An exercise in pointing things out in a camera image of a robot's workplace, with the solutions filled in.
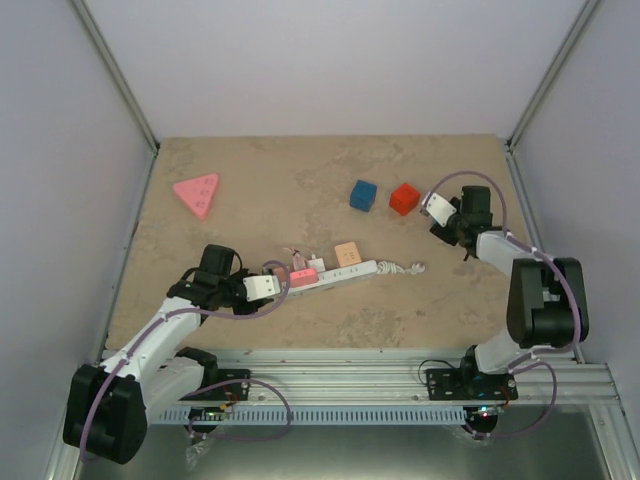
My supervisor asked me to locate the red cube socket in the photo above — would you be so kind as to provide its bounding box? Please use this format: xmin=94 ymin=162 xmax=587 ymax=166
xmin=389 ymin=183 xmax=421 ymax=216

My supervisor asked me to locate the pink round plug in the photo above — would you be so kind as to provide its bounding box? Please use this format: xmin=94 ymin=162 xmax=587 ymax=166
xmin=289 ymin=268 xmax=319 ymax=289

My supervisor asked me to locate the blue cube socket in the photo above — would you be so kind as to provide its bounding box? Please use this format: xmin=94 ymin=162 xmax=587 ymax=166
xmin=349 ymin=180 xmax=377 ymax=212

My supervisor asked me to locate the white power strip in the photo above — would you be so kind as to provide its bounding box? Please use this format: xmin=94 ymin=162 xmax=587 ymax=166
xmin=287 ymin=260 xmax=378 ymax=298

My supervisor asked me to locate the pink power strip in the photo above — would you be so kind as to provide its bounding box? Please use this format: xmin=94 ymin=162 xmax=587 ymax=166
xmin=172 ymin=173 xmax=219 ymax=220

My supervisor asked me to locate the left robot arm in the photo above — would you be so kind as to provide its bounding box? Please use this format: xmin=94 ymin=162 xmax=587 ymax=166
xmin=62 ymin=245 xmax=292 ymax=464

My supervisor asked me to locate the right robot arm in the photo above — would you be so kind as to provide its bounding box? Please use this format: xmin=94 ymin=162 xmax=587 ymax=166
xmin=421 ymin=185 xmax=589 ymax=402

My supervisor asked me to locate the beige cube socket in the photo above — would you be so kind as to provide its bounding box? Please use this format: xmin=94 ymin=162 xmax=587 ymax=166
xmin=334 ymin=242 xmax=362 ymax=268

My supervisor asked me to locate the pink rectangular adapter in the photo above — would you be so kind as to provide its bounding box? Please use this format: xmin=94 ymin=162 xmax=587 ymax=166
xmin=263 ymin=264 xmax=290 ymax=283

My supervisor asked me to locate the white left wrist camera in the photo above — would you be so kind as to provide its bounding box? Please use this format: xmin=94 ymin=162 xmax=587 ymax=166
xmin=243 ymin=274 xmax=281 ymax=302

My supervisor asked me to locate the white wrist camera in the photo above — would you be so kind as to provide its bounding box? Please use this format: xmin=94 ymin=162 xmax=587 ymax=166
xmin=420 ymin=192 xmax=457 ymax=227
xmin=243 ymin=274 xmax=281 ymax=302

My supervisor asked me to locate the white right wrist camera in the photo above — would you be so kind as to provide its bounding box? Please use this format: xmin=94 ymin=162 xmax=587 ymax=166
xmin=420 ymin=192 xmax=457 ymax=227

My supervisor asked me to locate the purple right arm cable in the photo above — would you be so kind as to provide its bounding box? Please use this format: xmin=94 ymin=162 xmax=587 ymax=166
xmin=429 ymin=170 xmax=587 ymax=441

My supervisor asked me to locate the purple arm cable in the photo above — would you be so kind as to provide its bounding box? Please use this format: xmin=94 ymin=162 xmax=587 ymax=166
xmin=429 ymin=170 xmax=587 ymax=441
xmin=79 ymin=258 xmax=294 ymax=464

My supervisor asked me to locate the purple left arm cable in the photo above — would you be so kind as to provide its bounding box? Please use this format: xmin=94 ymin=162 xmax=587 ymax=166
xmin=79 ymin=258 xmax=294 ymax=464

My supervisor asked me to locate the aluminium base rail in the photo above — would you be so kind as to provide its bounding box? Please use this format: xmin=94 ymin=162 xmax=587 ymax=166
xmin=213 ymin=349 xmax=619 ymax=407

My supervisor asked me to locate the grey slotted cable duct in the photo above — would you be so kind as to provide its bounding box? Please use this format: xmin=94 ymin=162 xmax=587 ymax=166
xmin=154 ymin=406 xmax=466 ymax=426

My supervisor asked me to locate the aluminium frame post right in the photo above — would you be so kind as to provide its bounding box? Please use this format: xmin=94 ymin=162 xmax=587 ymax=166
xmin=504 ymin=0 xmax=604 ymax=154

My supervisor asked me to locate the aluminium frame post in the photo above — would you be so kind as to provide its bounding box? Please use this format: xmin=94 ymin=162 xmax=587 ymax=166
xmin=68 ymin=0 xmax=160 ymax=155
xmin=504 ymin=0 xmax=604 ymax=154

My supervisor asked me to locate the aluminium frame post left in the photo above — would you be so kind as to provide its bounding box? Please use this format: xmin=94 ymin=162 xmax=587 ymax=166
xmin=68 ymin=0 xmax=160 ymax=155

